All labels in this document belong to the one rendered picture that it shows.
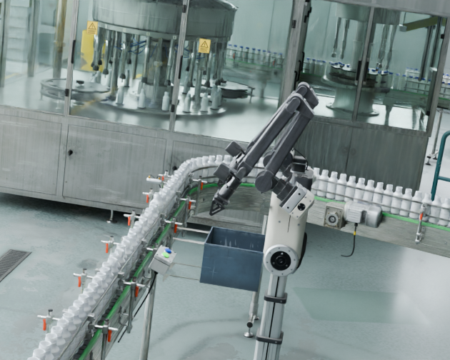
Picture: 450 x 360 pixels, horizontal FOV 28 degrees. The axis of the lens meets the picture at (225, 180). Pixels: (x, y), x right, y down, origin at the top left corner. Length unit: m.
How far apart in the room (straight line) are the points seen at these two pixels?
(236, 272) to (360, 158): 4.88
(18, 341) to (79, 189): 2.51
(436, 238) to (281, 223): 1.62
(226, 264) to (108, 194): 3.25
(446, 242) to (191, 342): 1.70
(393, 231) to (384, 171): 3.88
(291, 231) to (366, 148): 5.29
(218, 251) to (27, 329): 1.61
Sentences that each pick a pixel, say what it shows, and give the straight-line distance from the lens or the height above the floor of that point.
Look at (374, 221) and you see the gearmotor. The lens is 5.47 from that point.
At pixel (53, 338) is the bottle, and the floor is 1.16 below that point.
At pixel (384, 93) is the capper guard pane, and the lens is 9.31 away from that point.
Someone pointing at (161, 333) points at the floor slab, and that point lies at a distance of 5.85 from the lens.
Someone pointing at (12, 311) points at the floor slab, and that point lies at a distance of 6.02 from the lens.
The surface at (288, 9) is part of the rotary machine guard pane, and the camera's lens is 7.34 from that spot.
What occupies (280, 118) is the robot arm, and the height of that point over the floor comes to 1.75.
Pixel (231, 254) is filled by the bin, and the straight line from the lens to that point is 4.65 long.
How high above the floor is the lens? 2.41
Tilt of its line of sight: 14 degrees down
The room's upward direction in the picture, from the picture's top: 8 degrees clockwise
